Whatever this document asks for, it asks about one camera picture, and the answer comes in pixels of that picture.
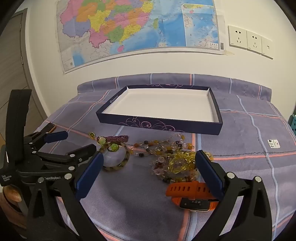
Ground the tortoiseshell bangle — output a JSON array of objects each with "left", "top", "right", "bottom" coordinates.
[{"left": 99, "top": 142, "right": 130, "bottom": 172}]

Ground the yellow bead necklace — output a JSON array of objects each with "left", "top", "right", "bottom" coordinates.
[{"left": 168, "top": 151, "right": 213, "bottom": 175}]

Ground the colourful wall map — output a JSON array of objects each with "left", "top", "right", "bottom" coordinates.
[{"left": 57, "top": 0, "right": 228, "bottom": 75}]

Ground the purple beaded bracelet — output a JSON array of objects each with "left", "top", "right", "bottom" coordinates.
[{"left": 89, "top": 132, "right": 130, "bottom": 151}]

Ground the dark purple box tray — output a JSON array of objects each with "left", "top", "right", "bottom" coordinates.
[{"left": 96, "top": 85, "right": 223, "bottom": 135}]

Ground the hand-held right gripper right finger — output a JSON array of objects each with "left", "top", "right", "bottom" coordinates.
[{"left": 195, "top": 150, "right": 273, "bottom": 241}]

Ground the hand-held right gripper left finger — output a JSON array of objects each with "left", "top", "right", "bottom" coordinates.
[{"left": 25, "top": 152, "right": 109, "bottom": 241}]

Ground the white wall socket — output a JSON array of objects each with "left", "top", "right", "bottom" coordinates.
[
  {"left": 228, "top": 25, "right": 248, "bottom": 49},
  {"left": 246, "top": 30, "right": 263, "bottom": 54}
]

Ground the purple plaid blanket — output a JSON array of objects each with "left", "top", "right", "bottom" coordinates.
[{"left": 44, "top": 73, "right": 296, "bottom": 241}]

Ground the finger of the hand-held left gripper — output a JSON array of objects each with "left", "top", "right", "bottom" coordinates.
[
  {"left": 24, "top": 131, "right": 68, "bottom": 151},
  {"left": 33, "top": 144, "right": 97, "bottom": 168}
]

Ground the white wall switch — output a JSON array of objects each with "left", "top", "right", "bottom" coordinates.
[{"left": 261, "top": 36, "right": 274, "bottom": 60}]

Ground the multicoloured stone bead necklace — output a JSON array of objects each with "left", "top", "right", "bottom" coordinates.
[{"left": 133, "top": 134, "right": 200, "bottom": 184}]

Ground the clear crystal bracelet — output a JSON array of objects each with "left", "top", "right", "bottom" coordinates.
[{"left": 151, "top": 156, "right": 173, "bottom": 177}]

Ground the person's left hand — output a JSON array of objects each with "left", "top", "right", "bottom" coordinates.
[{"left": 0, "top": 185, "right": 30, "bottom": 230}]

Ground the grey wooden door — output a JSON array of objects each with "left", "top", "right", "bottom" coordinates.
[{"left": 0, "top": 8, "right": 48, "bottom": 145}]

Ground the teal plastic basket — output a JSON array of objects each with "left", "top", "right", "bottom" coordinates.
[{"left": 288, "top": 113, "right": 296, "bottom": 138}]

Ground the orange smartwatch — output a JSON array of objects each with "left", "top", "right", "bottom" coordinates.
[{"left": 165, "top": 181, "right": 220, "bottom": 212}]

